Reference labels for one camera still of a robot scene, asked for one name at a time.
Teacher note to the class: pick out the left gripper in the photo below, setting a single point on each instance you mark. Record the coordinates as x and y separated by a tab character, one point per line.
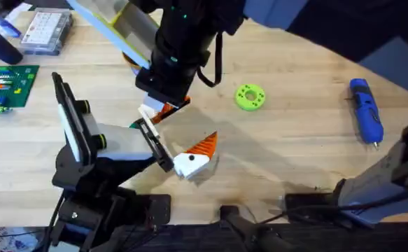
126	143

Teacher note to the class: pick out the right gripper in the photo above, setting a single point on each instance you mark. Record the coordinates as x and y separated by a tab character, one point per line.
179	63

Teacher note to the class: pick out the orange ribbed wedge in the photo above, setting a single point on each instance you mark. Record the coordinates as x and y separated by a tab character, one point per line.
161	113

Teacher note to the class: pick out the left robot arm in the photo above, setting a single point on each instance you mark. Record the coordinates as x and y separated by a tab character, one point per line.
84	175

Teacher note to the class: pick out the teal toy vegetable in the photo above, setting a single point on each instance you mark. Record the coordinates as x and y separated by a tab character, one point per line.
133	125

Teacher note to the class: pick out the blue electric screwdriver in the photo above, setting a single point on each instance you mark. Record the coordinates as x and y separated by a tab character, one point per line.
366	112

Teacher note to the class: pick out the green disc with holes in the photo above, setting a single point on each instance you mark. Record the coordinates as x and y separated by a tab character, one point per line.
256	103

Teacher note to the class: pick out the left wrist plate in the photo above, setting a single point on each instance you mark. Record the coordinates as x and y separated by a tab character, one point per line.
74	119

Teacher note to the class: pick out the clear plastic parts box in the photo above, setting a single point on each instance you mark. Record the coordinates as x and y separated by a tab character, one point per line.
46	31

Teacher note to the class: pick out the green board with blocks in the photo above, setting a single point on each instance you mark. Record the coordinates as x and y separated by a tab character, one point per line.
11	87

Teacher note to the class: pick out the blue white packet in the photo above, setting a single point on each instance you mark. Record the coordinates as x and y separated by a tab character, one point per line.
9	24

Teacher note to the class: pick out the crumpled printed plastic bag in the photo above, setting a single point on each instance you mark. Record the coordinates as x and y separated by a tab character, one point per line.
4	241

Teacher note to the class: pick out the black mount post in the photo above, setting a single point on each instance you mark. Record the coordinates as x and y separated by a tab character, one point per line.
238	220

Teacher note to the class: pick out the black rail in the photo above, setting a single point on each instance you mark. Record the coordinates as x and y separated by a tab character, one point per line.
329	241

